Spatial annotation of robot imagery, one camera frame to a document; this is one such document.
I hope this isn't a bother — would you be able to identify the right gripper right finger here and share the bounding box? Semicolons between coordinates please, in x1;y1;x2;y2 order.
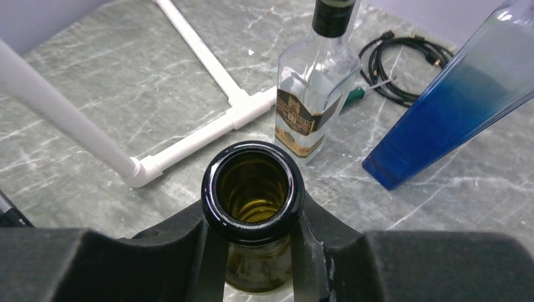
291;196;533;301

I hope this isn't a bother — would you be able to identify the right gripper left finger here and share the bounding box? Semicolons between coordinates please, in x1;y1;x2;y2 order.
1;203;228;301

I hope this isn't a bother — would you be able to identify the dark green wine bottle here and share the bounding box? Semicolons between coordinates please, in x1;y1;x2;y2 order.
201;140;305;295

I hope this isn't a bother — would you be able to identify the tall blue liquid bottle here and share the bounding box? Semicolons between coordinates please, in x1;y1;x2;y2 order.
362;1;533;190

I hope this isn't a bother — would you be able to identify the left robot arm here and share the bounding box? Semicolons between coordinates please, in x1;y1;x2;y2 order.
1;191;34;227

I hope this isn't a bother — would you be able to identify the clear square liquor bottle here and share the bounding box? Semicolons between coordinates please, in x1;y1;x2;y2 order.
275;1;361;167

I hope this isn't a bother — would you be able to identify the green handled screwdriver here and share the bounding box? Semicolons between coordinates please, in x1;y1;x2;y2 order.
340;76;397;115

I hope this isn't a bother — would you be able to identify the black coiled cable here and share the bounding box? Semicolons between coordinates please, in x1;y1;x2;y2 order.
358;30;455;109

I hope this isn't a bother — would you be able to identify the white PVC pipe frame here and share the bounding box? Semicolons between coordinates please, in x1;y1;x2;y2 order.
1;1;287;194

